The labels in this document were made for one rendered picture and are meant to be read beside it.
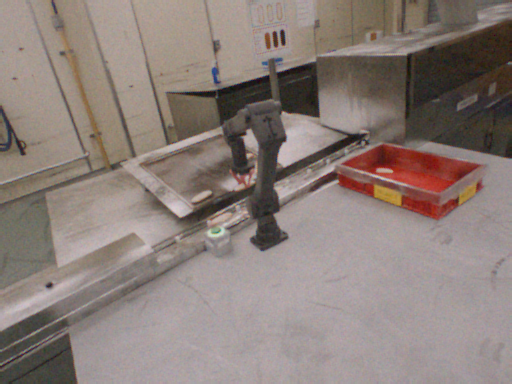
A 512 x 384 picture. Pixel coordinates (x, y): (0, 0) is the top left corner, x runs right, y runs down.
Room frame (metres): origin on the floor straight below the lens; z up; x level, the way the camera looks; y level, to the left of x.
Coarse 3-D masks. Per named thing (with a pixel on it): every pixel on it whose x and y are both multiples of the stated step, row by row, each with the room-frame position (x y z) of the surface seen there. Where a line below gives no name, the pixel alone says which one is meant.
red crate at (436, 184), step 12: (372, 168) 1.51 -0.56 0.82; (396, 168) 1.47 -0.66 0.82; (348, 180) 1.36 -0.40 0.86; (396, 180) 1.36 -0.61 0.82; (408, 180) 1.34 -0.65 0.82; (420, 180) 1.32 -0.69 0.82; (432, 180) 1.30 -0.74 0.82; (444, 180) 1.29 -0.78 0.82; (360, 192) 1.31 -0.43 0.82; (372, 192) 1.26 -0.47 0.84; (408, 204) 1.12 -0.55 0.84; (420, 204) 1.08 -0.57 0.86; (432, 204) 1.04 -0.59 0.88; (444, 204) 1.04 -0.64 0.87; (456, 204) 1.08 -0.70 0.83; (432, 216) 1.04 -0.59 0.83
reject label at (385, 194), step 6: (468, 186) 1.11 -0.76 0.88; (474, 186) 1.13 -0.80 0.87; (378, 192) 1.22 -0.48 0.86; (384, 192) 1.20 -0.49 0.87; (390, 192) 1.17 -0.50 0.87; (468, 192) 1.11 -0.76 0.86; (474, 192) 1.13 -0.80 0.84; (378, 198) 1.22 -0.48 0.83; (384, 198) 1.20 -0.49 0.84; (390, 198) 1.17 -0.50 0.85; (396, 198) 1.15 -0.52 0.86; (462, 198) 1.09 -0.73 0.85; (468, 198) 1.11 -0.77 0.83; (396, 204) 1.15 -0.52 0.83
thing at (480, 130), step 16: (480, 112) 2.06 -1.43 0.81; (496, 112) 2.25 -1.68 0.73; (464, 128) 1.98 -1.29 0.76; (480, 128) 2.12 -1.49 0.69; (496, 128) 2.27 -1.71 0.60; (448, 144) 1.87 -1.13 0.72; (464, 144) 1.99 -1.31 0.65; (480, 144) 2.14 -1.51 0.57; (496, 144) 2.30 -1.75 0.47; (64, 336) 0.79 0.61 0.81; (32, 352) 0.74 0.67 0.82; (48, 352) 0.76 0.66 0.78; (64, 352) 0.78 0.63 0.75; (0, 368) 0.70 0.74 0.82; (16, 368) 0.72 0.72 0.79; (32, 368) 0.73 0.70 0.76; (48, 368) 0.75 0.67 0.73; (64, 368) 0.77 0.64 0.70
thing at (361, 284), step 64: (320, 192) 1.37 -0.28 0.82; (256, 256) 0.99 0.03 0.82; (320, 256) 0.94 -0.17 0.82; (384, 256) 0.88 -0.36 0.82; (448, 256) 0.84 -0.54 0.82; (128, 320) 0.79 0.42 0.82; (192, 320) 0.75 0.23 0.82; (256, 320) 0.71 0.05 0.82; (320, 320) 0.68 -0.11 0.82; (384, 320) 0.64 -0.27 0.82; (448, 320) 0.61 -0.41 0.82
